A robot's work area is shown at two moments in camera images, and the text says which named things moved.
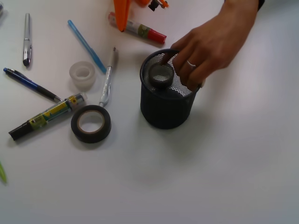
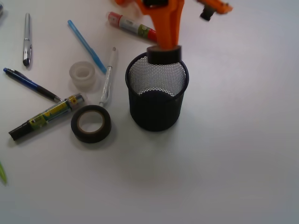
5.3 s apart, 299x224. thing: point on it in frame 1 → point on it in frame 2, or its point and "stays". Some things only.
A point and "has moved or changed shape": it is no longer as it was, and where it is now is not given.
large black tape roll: x=94 y=138 stays
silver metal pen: x=27 y=46 stays
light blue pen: x=90 y=51 stays
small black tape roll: x=161 y=75 → x=155 y=55
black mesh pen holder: x=165 y=108 has moved or changed shape
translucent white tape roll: x=83 y=73 stays
